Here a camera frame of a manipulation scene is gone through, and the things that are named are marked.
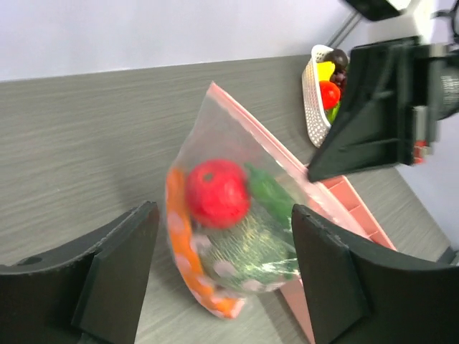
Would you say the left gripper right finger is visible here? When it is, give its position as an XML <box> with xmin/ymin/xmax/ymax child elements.
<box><xmin>292</xmin><ymin>205</ymin><xmax>458</xmax><ymax>343</ymax></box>

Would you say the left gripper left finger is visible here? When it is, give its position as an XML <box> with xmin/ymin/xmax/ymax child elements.
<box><xmin>1</xmin><ymin>201</ymin><xmax>159</xmax><ymax>343</ymax></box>

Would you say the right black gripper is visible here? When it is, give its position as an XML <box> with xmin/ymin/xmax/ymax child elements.
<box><xmin>307</xmin><ymin>37</ymin><xmax>458</xmax><ymax>182</ymax></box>

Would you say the green chili pepper toy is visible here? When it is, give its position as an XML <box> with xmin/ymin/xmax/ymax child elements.
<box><xmin>244</xmin><ymin>162</ymin><xmax>298</xmax><ymax>280</ymax></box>

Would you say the orange papaya slice toy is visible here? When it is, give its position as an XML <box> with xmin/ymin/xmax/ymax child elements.
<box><xmin>165</xmin><ymin>167</ymin><xmax>245</xmax><ymax>319</ymax></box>

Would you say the clear pink zip bag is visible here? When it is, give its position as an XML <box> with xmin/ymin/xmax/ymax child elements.
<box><xmin>164</xmin><ymin>81</ymin><xmax>363</xmax><ymax>320</ymax></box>

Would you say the red apple toy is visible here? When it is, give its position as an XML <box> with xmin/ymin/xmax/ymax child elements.
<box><xmin>185</xmin><ymin>159</ymin><xmax>251</xmax><ymax>229</ymax></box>

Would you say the white fruit basket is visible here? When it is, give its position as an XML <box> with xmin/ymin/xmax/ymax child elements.
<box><xmin>302</xmin><ymin>44</ymin><xmax>345</xmax><ymax>148</ymax></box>

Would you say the red tomato toy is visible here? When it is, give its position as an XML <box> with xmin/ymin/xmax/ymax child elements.
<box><xmin>319</xmin><ymin>80</ymin><xmax>341</xmax><ymax>110</ymax></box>

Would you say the purple grapes toy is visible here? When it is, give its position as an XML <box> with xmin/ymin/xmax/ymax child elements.
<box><xmin>329</xmin><ymin>70</ymin><xmax>347</xmax><ymax>94</ymax></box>

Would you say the yellow pepper toy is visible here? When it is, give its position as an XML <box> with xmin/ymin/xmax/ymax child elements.
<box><xmin>316</xmin><ymin>61</ymin><xmax>336</xmax><ymax>81</ymax></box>

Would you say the pink compartment tray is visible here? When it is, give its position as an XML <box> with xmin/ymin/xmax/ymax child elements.
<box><xmin>280</xmin><ymin>176</ymin><xmax>396</xmax><ymax>343</ymax></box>

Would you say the dark avocado toy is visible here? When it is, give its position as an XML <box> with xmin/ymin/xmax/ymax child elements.
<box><xmin>323</xmin><ymin>49</ymin><xmax>349</xmax><ymax>70</ymax></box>

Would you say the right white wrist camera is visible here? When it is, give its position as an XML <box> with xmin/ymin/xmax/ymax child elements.
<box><xmin>345</xmin><ymin>0</ymin><xmax>458</xmax><ymax>44</ymax></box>

